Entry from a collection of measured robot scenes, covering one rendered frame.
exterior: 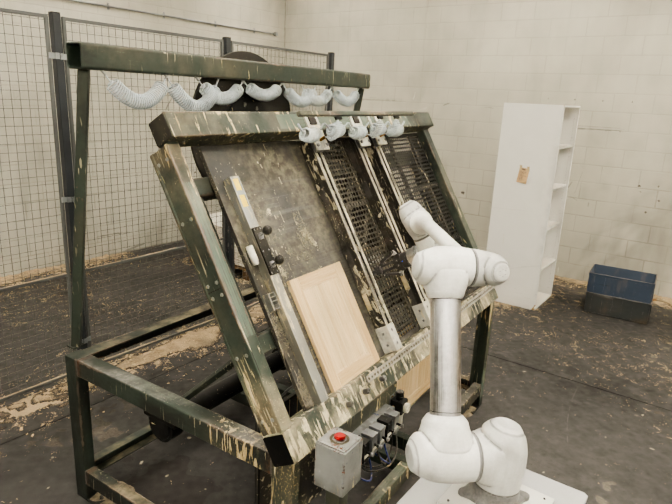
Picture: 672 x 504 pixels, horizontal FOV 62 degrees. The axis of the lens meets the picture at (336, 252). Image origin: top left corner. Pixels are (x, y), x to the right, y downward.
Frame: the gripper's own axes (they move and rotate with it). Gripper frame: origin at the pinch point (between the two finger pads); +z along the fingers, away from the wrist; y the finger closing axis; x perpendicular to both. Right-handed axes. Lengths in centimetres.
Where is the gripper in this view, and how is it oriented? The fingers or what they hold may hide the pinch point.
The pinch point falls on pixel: (375, 271)
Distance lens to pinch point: 268.0
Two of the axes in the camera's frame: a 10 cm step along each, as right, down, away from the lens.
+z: -7.4, 3.3, 5.9
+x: -5.6, 2.0, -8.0
